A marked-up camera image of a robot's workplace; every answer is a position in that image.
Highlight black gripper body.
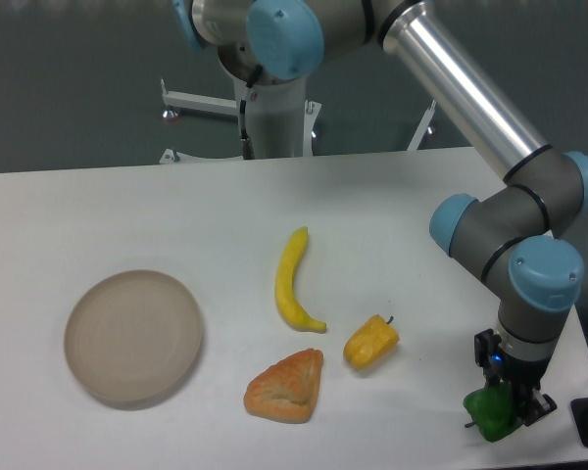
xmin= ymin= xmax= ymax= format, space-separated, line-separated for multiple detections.
xmin=473 ymin=329 xmax=553 ymax=390

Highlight green toy pepper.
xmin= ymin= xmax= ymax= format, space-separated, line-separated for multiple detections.
xmin=463 ymin=383 xmax=521 ymax=443

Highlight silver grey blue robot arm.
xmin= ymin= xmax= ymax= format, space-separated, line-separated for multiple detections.
xmin=172 ymin=1 xmax=588 ymax=425

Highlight yellow toy pepper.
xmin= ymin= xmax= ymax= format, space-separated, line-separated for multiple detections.
xmin=343 ymin=314 xmax=400 ymax=370

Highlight toy croissant pastry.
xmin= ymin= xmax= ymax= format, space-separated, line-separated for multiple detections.
xmin=243 ymin=349 xmax=324 ymax=424

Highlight yellow toy banana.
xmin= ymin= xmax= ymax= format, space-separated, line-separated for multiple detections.
xmin=274 ymin=226 xmax=327 ymax=334

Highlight beige round plate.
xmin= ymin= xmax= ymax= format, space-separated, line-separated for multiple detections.
xmin=64 ymin=269 xmax=204 ymax=410

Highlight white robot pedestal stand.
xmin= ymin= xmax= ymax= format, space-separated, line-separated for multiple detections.
xmin=158 ymin=46 xmax=438 ymax=165

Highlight black cable with connector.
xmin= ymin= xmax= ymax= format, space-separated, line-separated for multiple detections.
xmin=238 ymin=65 xmax=265 ymax=162

